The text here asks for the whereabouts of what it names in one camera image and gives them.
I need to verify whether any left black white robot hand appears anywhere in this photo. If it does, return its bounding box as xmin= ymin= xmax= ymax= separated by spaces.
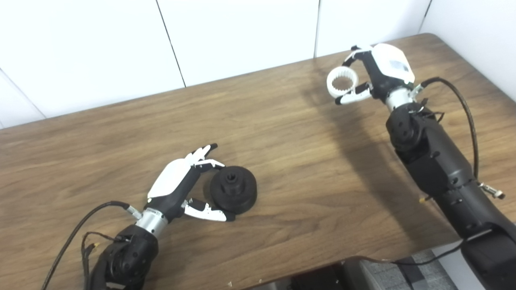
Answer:
xmin=135 ymin=143 xmax=236 ymax=238

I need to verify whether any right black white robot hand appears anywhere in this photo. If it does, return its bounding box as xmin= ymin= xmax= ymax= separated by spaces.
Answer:
xmin=335 ymin=43 xmax=416 ymax=112

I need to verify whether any white toothed plastic ring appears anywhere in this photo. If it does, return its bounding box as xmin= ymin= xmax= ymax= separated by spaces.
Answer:
xmin=327 ymin=66 xmax=359 ymax=99

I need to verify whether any round black plastic part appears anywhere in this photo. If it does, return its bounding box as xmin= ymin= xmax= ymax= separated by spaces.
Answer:
xmin=210 ymin=166 xmax=258 ymax=215

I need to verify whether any black robot chest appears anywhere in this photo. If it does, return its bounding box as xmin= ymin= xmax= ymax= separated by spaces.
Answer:
xmin=250 ymin=260 xmax=363 ymax=290

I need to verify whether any thin black wrist wire loop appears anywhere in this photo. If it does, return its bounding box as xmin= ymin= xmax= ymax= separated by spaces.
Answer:
xmin=419 ymin=109 xmax=445 ymax=123

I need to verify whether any thick black right wrist cable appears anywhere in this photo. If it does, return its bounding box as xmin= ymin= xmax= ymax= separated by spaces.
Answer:
xmin=411 ymin=77 xmax=505 ymax=200

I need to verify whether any thin black loose cable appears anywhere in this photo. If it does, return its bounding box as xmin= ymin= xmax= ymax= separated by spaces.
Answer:
xmin=355 ymin=240 xmax=468 ymax=266

